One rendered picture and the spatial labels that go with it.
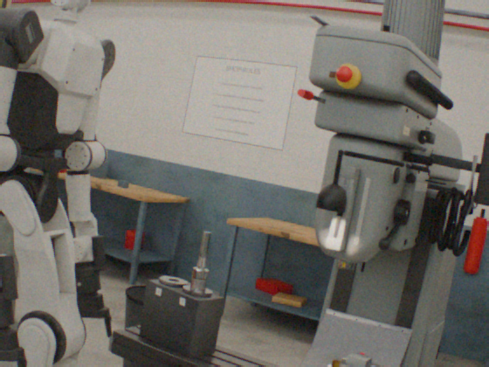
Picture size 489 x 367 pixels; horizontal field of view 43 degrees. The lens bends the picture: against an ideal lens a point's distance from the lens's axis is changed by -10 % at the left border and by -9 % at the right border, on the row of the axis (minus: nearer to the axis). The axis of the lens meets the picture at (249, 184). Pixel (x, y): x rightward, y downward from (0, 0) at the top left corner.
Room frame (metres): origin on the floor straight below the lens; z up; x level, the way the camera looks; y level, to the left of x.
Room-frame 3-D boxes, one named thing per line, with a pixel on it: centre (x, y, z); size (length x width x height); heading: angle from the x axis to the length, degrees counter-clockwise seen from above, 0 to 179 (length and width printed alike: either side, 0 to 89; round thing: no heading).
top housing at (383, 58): (1.78, -0.30, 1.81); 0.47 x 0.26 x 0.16; 152
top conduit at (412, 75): (1.73, -0.44, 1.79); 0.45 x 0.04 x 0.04; 152
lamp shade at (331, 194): (1.60, -0.20, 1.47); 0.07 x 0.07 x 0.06
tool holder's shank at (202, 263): (1.95, 0.09, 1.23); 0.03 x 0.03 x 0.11
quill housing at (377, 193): (1.77, -0.30, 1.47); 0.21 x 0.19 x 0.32; 62
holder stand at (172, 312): (1.98, 0.13, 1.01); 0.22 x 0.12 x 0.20; 53
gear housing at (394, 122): (1.80, -0.31, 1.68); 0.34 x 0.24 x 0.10; 152
